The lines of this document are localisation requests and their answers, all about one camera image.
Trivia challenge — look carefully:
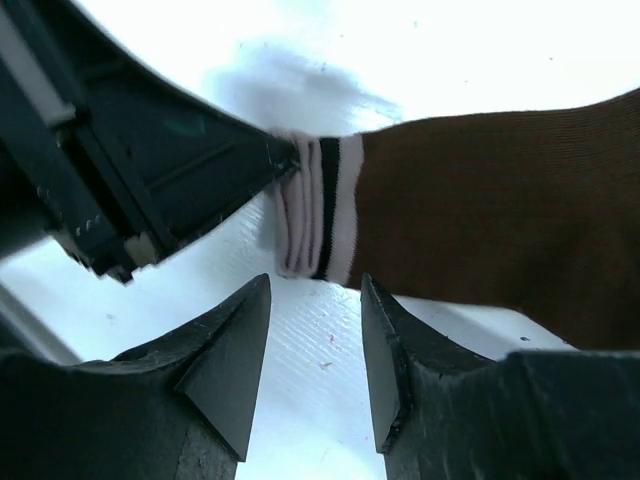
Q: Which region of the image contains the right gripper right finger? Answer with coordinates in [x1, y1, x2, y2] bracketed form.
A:
[361, 277, 639, 480]

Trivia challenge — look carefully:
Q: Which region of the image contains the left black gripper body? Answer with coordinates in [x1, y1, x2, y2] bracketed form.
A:
[0, 0, 166, 286]

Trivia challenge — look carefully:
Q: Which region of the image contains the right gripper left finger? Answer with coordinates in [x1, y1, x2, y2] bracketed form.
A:
[1, 274, 271, 479]

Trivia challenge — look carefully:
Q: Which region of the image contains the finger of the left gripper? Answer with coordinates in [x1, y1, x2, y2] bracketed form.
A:
[74, 5, 299, 255]

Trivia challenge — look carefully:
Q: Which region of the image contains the brown striped-cuff sock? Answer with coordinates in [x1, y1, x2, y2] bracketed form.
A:
[272, 91, 639, 350]

